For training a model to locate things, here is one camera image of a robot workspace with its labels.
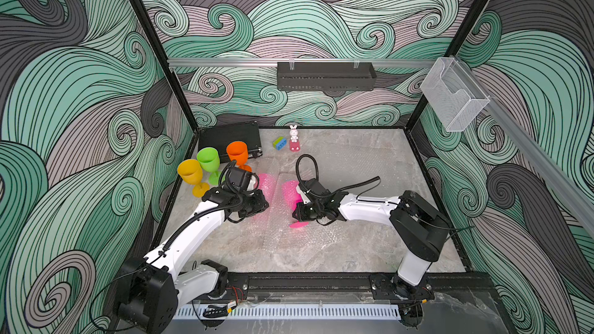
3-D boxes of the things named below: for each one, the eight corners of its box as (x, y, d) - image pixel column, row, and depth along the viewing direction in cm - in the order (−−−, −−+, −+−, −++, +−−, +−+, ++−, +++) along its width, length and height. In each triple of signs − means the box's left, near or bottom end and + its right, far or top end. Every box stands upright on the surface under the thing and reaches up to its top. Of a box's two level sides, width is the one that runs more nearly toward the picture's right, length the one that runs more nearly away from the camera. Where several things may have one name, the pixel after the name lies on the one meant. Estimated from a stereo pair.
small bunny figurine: (289, 151, 112) (289, 141, 106) (289, 135, 119) (289, 124, 114) (299, 151, 112) (299, 141, 106) (298, 135, 119) (299, 124, 114)
